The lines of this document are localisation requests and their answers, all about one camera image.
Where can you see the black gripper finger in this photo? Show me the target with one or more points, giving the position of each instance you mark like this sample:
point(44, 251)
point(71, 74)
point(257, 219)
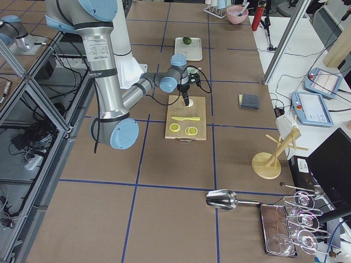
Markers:
point(187, 98)
point(184, 96)

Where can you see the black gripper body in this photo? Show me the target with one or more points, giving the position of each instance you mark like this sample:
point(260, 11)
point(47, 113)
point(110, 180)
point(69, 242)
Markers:
point(184, 88)

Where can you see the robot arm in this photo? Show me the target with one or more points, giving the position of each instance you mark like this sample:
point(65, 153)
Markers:
point(102, 27)

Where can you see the green ceramic bowl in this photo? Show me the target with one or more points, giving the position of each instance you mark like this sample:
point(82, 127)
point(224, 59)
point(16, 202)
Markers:
point(192, 70)

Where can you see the pink bowl with ice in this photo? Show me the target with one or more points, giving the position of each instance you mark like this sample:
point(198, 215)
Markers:
point(236, 15)

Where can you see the yellow plastic knife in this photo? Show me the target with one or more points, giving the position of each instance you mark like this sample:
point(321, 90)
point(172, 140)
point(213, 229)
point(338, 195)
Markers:
point(186, 118)

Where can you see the white rectangular bear tray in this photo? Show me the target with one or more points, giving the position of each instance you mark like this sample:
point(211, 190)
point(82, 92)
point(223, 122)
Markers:
point(192, 51)

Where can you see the wooden cutting board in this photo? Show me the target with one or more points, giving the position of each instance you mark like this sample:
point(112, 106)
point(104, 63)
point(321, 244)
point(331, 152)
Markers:
point(187, 122)

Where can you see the lemon slice stack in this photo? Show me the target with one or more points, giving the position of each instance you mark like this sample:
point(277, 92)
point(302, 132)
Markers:
point(174, 127)

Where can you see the single lemon slice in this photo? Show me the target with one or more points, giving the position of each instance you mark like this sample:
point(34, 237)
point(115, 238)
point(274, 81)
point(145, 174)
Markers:
point(191, 131)

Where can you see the green avocado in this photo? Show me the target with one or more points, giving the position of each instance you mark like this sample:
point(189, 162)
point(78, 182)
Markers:
point(187, 40)

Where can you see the black selfie stick tripod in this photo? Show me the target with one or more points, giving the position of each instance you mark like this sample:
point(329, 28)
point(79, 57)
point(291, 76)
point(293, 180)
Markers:
point(266, 22)

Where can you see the red bottle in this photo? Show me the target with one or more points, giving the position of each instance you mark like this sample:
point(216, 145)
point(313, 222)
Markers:
point(257, 17)

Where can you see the wooden mug tree stand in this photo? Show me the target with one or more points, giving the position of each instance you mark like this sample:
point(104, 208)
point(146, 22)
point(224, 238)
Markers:
point(267, 165)

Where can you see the metal scoop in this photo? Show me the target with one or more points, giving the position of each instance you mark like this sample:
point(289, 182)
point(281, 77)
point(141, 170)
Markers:
point(226, 199)

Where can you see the near blue teach pendant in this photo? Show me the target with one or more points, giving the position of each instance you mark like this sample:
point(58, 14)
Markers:
point(311, 109)

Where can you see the blue teach pendant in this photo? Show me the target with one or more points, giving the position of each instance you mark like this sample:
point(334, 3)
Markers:
point(311, 109)
point(323, 82)

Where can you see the far blue teach pendant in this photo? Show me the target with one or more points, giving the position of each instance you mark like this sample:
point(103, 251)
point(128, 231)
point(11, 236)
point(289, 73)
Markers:
point(323, 82)

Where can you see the dark tray with glasses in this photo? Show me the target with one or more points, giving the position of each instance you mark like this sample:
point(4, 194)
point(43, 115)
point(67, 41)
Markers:
point(276, 235)

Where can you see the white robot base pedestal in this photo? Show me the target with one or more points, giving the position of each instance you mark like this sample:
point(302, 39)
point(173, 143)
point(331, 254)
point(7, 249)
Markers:
point(128, 69)

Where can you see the aluminium frame post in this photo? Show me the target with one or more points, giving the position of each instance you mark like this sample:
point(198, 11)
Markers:
point(291, 26)

